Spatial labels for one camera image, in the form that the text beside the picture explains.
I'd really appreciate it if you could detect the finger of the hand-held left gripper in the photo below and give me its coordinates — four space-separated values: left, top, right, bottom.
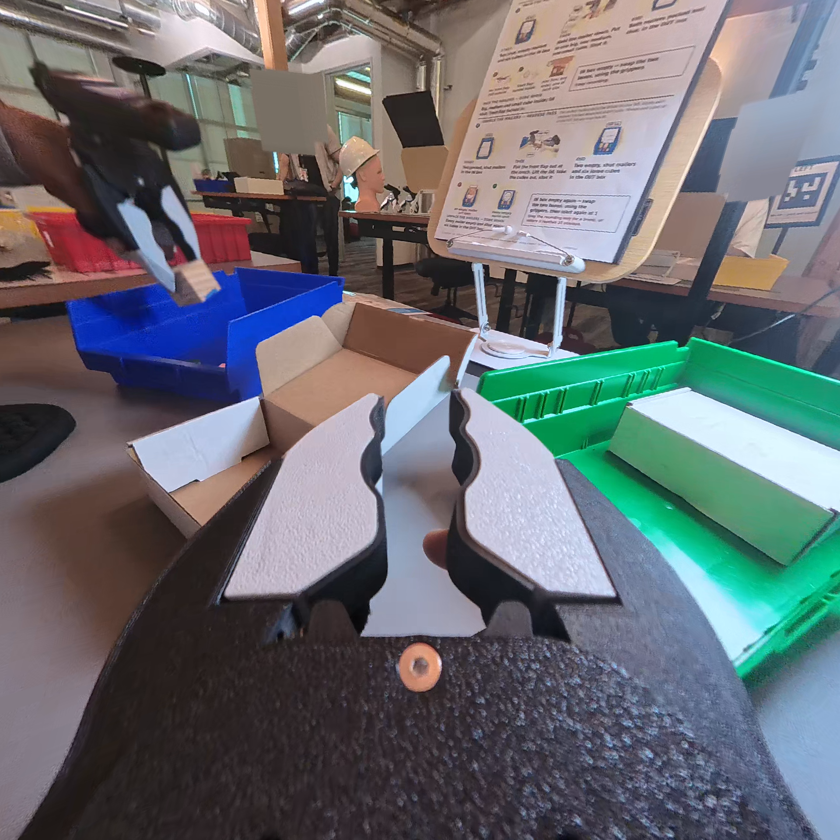
157 185 203 265
117 197 178 294

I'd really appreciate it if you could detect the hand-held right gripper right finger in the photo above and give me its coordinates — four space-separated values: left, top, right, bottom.
448 387 620 626

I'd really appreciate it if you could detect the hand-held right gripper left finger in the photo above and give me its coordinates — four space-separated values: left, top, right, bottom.
222 392 391 636

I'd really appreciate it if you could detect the wooden cube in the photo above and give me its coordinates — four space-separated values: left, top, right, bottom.
172 260 221 307

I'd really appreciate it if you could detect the blue plastic bin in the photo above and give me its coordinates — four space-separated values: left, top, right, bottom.
66 266 346 405

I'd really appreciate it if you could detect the white cardboard box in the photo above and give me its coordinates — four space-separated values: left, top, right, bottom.
126 301 481 540
607 386 840 567

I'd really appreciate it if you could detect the green plastic bin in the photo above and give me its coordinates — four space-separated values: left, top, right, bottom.
476 337 840 681

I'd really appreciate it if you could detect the brown cardboard box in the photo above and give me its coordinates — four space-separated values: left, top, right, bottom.
400 146 451 193

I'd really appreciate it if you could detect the person's left hand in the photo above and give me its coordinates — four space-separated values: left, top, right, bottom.
0 100 101 221

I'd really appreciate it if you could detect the red plastic bin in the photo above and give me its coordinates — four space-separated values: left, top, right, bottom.
29 209 253 274

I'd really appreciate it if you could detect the dark work table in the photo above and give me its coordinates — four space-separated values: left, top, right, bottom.
338 210 454 303
192 189 329 277

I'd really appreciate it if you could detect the white hard hat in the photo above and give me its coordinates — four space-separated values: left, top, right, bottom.
338 136 382 175

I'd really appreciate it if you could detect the mannequin head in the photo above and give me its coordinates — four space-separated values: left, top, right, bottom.
354 161 386 214

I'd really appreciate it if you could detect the white paper label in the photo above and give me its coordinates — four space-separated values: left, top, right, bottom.
357 294 434 322

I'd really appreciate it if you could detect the black round mat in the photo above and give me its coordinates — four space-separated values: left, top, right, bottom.
0 403 77 484

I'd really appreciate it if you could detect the black office chair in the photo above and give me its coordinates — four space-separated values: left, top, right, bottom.
413 255 483 324

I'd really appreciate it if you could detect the black panel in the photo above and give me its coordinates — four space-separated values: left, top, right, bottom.
382 91 447 151

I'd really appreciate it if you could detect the instruction sheet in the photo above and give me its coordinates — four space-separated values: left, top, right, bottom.
436 0 732 265

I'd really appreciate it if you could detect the printed marker sign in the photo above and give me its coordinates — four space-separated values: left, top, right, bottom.
766 157 829 228

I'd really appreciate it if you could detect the wooden post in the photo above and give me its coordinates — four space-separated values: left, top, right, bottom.
252 0 290 72

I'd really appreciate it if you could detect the silver air duct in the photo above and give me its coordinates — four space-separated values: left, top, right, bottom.
282 0 447 60

